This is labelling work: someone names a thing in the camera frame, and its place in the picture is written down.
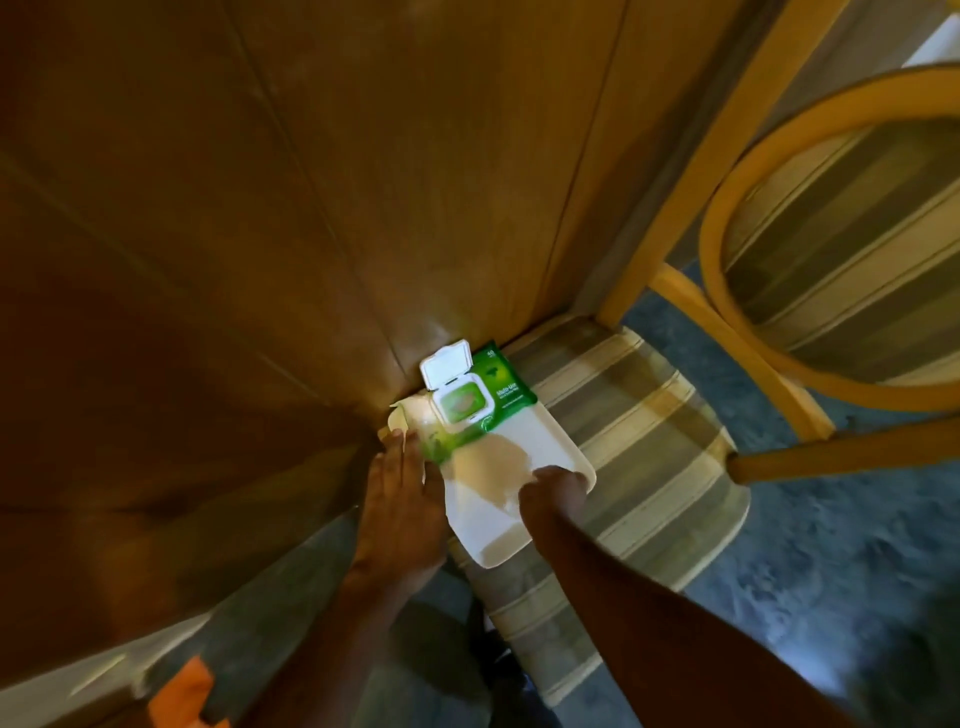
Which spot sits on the wooden chair with oval back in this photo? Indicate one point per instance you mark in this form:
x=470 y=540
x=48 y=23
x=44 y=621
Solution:
x=840 y=255

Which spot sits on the person's right fingers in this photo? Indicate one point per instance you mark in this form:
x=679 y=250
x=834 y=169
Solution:
x=561 y=484

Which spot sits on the person's left fingers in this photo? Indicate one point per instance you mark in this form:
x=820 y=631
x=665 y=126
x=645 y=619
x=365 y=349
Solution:
x=401 y=461

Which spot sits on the person's left forearm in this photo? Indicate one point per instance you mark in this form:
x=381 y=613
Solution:
x=341 y=660

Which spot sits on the wooden chair with striped seat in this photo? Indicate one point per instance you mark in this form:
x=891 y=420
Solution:
x=645 y=450

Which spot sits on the person's left hand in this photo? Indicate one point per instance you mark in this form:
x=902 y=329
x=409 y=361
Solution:
x=397 y=525

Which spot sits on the white foam tray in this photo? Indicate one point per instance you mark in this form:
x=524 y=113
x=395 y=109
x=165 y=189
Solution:
x=487 y=495

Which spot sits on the green wet wipes pack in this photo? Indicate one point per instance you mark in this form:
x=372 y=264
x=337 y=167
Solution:
x=480 y=394

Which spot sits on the person's right forearm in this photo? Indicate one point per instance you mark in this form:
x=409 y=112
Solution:
x=660 y=637

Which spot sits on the person's right hand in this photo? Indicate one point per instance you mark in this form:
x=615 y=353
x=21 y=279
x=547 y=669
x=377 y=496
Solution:
x=551 y=499

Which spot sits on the orange cloth piece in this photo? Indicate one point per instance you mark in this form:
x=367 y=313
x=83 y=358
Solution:
x=184 y=697

